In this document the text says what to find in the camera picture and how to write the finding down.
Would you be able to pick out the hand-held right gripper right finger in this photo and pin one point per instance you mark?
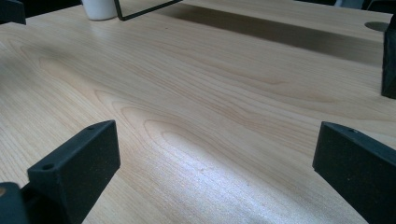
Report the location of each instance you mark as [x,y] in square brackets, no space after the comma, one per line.
[361,168]

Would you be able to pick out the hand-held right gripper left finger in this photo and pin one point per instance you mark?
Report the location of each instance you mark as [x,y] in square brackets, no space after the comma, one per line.
[77,161]

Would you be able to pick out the glass jar with white powder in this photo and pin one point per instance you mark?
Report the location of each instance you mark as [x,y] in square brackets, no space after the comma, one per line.
[99,9]

